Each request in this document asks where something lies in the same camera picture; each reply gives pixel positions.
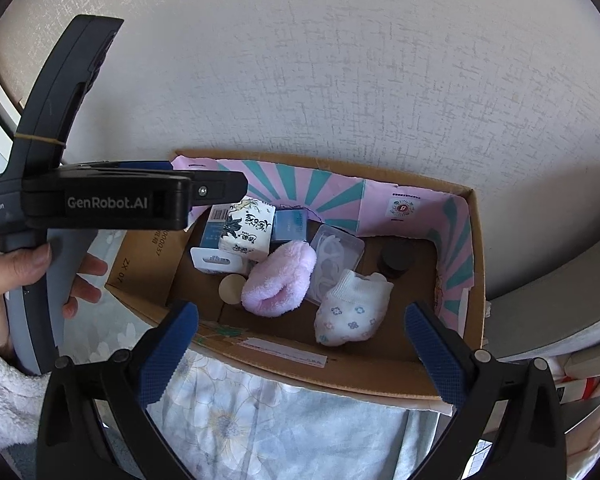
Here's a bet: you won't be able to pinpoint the person's left forearm white sleeve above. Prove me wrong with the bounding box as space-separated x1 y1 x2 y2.
0 335 51 453

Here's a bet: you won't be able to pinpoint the clear plastic case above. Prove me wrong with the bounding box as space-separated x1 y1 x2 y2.
307 224 366 306

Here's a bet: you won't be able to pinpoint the black round jar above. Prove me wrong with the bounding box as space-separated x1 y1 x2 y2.
378 237 416 281

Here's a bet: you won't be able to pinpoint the white black-printed tissue pack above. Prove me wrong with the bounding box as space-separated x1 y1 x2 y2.
219 199 277 262

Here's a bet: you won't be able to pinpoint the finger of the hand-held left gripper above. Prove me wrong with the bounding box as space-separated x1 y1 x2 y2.
87 159 173 172
190 170 248 208

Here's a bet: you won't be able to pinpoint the pink teal cardboard box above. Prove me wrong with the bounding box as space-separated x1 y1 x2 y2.
104 149 487 413

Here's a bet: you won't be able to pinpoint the pink fluffy pad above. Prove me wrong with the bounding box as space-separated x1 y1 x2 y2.
241 241 317 317

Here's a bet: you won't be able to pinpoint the round wooden lid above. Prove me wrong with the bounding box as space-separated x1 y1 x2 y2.
218 273 251 306

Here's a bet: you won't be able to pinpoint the pale blue floral blanket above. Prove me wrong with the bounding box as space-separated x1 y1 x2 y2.
55 230 456 480

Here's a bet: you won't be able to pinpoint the white floral socks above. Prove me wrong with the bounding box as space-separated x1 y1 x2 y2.
314 269 395 347

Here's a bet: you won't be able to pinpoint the white and red packaging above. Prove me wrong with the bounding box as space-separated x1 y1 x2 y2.
552 355 600 476

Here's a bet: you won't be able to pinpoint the white and blue carton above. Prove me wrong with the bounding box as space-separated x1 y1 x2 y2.
190 204 253 276

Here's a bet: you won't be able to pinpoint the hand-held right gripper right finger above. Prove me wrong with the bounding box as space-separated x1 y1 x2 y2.
404 301 567 480

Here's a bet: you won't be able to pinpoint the grey padded furniture edge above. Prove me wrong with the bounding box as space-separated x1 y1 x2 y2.
482 220 600 361

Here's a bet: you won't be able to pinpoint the small blue box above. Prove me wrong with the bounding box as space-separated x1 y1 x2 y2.
272 209 310 243

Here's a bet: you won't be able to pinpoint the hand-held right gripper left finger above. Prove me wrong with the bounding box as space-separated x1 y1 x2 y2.
36 300 201 480

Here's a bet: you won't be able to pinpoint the person's left hand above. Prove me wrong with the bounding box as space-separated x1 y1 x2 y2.
0 242 108 356

